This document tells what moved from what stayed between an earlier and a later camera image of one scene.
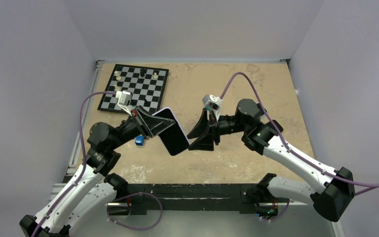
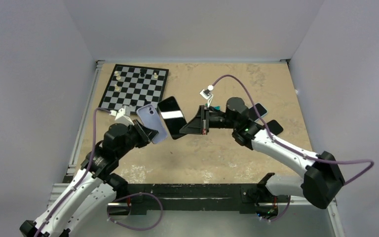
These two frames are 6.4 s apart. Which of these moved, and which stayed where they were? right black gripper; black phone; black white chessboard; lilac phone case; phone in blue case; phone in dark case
Moved: right black gripper; lilac phone case; black phone
Stayed: phone in dark case; black white chessboard; phone in blue case
